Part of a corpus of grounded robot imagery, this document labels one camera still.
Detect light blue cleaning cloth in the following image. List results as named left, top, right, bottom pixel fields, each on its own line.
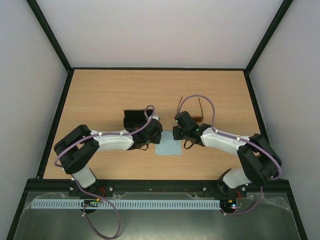
left=155, top=130, right=182, bottom=156

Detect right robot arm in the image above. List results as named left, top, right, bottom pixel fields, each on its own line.
left=173, top=111, right=282, bottom=196

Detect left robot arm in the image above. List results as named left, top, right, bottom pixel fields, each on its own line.
left=53, top=117, right=163, bottom=194

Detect control board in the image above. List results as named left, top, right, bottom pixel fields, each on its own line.
left=220, top=197, right=244, bottom=211
left=80, top=198, right=103, bottom=208

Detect right control board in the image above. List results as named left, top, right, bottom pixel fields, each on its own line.
left=220, top=197, right=244, bottom=211

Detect black glasses case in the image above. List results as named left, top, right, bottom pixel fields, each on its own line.
left=123, top=109, right=148, bottom=128

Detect left control board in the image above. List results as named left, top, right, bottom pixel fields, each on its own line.
left=80, top=198, right=103, bottom=208

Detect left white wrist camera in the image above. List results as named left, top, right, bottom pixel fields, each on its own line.
left=152, top=115, right=160, bottom=121

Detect black aluminium frame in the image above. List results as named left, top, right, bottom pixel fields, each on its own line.
left=7, top=0, right=307, bottom=240

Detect light blue slotted cable duct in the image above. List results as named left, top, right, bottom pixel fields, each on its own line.
left=30, top=199, right=221, bottom=210

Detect brown sunglasses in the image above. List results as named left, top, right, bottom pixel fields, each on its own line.
left=176, top=97, right=204, bottom=123

